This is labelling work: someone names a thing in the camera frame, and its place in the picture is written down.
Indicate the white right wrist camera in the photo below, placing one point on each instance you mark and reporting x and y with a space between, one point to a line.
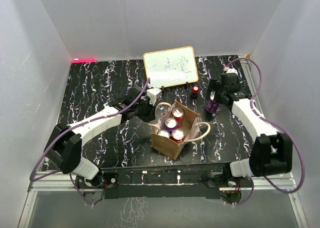
227 69

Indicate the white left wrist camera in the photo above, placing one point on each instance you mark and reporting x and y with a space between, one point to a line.
153 94

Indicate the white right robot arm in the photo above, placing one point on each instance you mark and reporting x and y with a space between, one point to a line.
272 150

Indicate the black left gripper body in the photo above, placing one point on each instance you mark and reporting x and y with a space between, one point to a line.
138 108

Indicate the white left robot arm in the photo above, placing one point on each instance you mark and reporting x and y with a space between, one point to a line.
64 148

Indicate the purple soda can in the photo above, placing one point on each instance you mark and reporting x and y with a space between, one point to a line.
170 124
164 133
211 105

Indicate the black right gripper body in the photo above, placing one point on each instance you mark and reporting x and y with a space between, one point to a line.
222 92

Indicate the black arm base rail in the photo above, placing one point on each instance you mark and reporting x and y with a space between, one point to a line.
193 180

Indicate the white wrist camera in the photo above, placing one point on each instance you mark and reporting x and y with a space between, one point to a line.
227 69
153 94

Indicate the red cola can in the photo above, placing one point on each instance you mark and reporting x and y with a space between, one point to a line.
177 113
177 135

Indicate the red capped black bottle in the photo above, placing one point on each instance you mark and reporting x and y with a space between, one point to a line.
194 92

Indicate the yellow framed whiteboard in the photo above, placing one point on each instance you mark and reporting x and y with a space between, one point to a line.
171 67

